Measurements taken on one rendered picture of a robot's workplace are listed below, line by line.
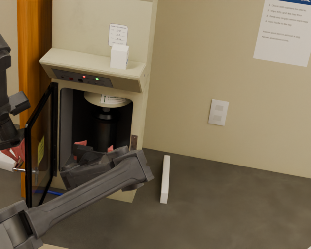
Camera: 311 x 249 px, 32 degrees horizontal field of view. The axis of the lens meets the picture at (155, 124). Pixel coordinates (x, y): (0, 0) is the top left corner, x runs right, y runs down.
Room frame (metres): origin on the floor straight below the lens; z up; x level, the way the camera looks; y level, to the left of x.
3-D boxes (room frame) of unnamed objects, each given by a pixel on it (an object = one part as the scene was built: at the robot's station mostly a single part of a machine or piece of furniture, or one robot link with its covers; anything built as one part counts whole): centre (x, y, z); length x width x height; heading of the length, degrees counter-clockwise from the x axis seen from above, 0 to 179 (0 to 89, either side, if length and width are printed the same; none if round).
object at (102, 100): (1.72, 0.18, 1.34); 0.18 x 0.18 x 0.05
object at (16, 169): (1.41, 0.40, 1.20); 0.10 x 0.05 x 0.03; 178
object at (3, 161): (1.79, 0.59, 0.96); 0.16 x 0.12 x 0.04; 74
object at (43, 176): (1.48, 0.37, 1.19); 0.30 x 0.01 x 0.40; 178
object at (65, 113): (1.75, 0.20, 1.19); 0.26 x 0.24 x 0.35; 83
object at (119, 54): (1.56, 0.14, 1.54); 0.05 x 0.05 x 0.06; 88
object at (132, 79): (1.57, 0.22, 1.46); 0.32 x 0.12 x 0.10; 83
